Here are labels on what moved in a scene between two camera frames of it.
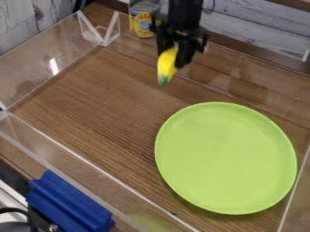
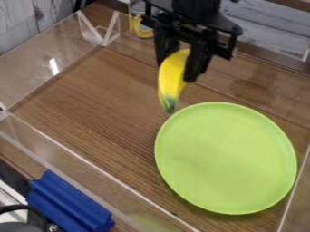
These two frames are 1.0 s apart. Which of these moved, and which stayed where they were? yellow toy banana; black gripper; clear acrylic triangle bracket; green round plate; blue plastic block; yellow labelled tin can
Moved: yellow toy banana; black gripper
Stayed: blue plastic block; yellow labelled tin can; clear acrylic triangle bracket; green round plate
